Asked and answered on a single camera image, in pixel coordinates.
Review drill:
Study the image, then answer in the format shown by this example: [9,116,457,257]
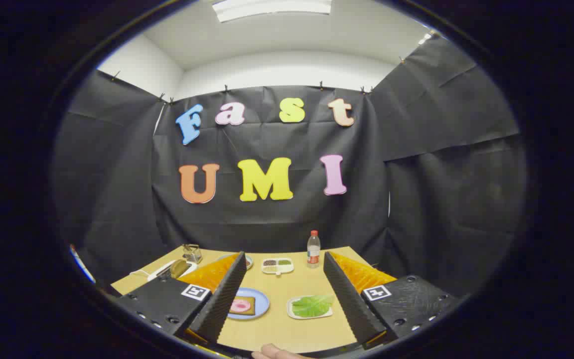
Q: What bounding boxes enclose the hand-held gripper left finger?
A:
[115,252,248,345]

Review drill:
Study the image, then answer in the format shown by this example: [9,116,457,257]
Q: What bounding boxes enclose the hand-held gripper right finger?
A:
[323,251,462,350]

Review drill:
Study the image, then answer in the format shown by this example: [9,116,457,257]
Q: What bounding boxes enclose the green lettuce leaf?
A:
[292,295,333,318]

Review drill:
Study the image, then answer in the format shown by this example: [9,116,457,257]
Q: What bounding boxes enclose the light bread slice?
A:
[229,296,256,316]

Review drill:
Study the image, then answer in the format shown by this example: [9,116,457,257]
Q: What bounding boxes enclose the blue round plate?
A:
[227,288,271,320]

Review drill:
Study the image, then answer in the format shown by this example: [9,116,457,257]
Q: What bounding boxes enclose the pale green round plate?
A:
[217,253,254,271]

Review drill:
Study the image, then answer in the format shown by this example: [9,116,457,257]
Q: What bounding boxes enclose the white square plate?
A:
[287,295,333,320]

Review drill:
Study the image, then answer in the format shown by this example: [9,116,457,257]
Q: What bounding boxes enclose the clear plastic water bottle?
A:
[307,230,321,269]

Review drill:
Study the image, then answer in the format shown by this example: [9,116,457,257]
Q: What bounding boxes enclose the white toaster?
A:
[147,259,198,282]

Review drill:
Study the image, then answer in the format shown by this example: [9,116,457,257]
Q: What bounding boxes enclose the white divided condiment dish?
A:
[261,257,294,276]

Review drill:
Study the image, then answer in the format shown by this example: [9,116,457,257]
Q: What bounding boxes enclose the black backdrop cloth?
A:
[53,35,529,300]

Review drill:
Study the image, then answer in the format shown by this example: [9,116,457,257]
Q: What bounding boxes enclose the long ceiling light panel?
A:
[212,0,332,23]

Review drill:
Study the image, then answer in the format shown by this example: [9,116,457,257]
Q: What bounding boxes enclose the wire mesh holder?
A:
[182,244,203,264]

